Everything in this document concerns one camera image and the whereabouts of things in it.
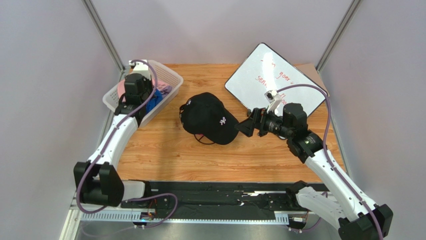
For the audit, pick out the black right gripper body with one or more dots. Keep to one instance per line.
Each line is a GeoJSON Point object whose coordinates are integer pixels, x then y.
{"type": "Point", "coordinates": [260, 121]}

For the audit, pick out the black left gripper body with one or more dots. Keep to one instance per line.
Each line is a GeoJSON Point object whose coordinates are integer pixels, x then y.
{"type": "Point", "coordinates": [148, 87]}

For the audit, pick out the blue cap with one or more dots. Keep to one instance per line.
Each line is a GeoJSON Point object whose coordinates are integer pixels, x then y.
{"type": "Point", "coordinates": [154, 101]}

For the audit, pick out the black NY baseball cap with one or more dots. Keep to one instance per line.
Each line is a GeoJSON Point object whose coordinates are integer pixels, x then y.
{"type": "Point", "coordinates": [205, 114]}

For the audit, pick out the light pink cap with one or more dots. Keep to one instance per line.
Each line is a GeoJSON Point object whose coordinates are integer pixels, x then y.
{"type": "Point", "coordinates": [121, 90]}

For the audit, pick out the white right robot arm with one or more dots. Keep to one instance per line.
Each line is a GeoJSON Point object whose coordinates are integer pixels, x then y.
{"type": "Point", "coordinates": [355, 215]}

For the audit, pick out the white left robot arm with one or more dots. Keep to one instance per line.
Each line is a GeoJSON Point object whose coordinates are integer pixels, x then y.
{"type": "Point", "coordinates": [98, 184]}

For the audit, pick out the white plastic basket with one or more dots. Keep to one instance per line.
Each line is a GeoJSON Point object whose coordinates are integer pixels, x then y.
{"type": "Point", "coordinates": [165, 75]}

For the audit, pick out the lavender cap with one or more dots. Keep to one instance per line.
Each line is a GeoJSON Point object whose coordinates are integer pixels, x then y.
{"type": "Point", "coordinates": [164, 88]}

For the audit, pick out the white dry-erase board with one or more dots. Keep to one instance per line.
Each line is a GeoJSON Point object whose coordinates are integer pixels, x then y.
{"type": "Point", "coordinates": [265, 70]}

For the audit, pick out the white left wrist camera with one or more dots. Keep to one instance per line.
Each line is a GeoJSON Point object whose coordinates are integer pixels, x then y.
{"type": "Point", "coordinates": [140, 68]}

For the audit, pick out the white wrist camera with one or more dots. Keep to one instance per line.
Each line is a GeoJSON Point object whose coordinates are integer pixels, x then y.
{"type": "Point", "coordinates": [140, 68]}
{"type": "Point", "coordinates": [274, 100]}

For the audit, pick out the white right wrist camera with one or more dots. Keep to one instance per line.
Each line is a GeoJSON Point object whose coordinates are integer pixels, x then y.
{"type": "Point", "coordinates": [274, 100]}

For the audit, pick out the black wire hat stand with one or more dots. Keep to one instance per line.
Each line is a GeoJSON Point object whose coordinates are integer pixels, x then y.
{"type": "Point", "coordinates": [203, 140]}

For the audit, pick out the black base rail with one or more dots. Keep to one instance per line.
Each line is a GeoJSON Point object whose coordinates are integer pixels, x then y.
{"type": "Point", "coordinates": [217, 200]}

